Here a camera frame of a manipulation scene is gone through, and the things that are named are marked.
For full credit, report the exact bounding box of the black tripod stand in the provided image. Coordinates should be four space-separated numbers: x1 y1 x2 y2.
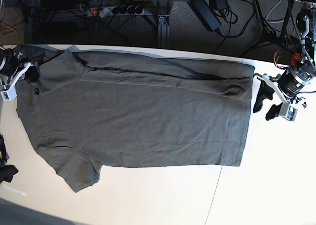
240 0 290 57

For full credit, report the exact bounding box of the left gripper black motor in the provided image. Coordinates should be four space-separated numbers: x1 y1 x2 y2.
253 67 316 121

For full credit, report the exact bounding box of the black clothes pile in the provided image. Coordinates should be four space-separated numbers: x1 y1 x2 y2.
0 135 19 183

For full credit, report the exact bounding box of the aluminium frame post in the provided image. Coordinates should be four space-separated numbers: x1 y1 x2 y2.
156 0 172 49

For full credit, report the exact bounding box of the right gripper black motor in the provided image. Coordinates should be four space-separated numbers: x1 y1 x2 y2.
0 48 40 95

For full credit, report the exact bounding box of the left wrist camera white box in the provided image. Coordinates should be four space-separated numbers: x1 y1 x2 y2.
278 103 298 121

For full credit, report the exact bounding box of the black power adapter brick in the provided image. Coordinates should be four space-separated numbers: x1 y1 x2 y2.
189 0 221 32

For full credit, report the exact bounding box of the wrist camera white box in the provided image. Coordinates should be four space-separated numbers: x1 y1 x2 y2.
278 103 298 121
0 86 17 101

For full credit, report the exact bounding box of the grey-green T-shirt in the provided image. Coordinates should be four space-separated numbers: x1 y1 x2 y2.
16 51 254 192

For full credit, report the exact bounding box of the grey power strip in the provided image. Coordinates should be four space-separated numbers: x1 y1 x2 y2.
79 5 154 18

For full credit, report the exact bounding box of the robot arm with left gripper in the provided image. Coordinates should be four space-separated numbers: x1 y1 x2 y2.
286 0 316 71

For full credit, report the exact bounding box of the robot arm with right gripper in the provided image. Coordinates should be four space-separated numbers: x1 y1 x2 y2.
0 0 20 46

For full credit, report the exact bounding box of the white label sticker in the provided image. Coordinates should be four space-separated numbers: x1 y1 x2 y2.
1 184 27 196

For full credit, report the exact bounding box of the white cable on floor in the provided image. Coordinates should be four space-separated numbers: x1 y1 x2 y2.
265 0 292 23

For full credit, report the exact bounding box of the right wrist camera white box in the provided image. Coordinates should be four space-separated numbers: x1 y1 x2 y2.
0 86 17 101

